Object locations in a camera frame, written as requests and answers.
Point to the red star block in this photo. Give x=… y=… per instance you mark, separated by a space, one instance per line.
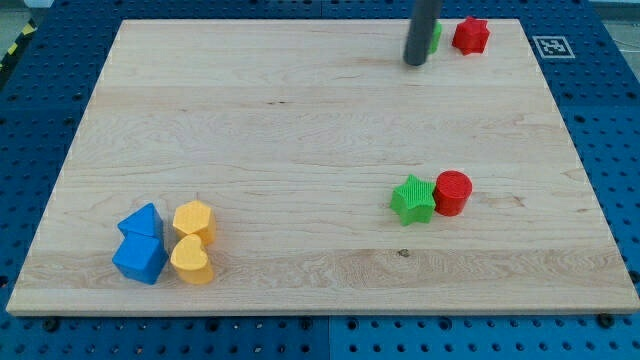
x=471 y=36

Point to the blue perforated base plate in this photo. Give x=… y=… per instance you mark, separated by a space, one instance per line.
x=41 y=107

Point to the blue cube block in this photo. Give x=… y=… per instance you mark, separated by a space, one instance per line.
x=141 y=258

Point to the blue triangle block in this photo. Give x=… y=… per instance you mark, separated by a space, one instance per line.
x=144 y=222

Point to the red cylinder block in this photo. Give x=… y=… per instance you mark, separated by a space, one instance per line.
x=453 y=189

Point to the light wooden board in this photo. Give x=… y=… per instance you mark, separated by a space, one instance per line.
x=295 y=133

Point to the white fiducial marker tag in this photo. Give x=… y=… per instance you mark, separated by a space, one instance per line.
x=553 y=47

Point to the green circle block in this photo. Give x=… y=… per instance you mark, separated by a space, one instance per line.
x=435 y=40

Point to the green star block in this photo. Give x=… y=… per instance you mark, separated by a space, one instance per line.
x=413 y=201

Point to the yellow heart block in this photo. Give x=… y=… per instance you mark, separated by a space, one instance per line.
x=191 y=261

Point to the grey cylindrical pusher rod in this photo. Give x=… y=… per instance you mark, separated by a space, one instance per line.
x=424 y=17

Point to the yellow hexagon block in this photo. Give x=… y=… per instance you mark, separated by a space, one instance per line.
x=195 y=218

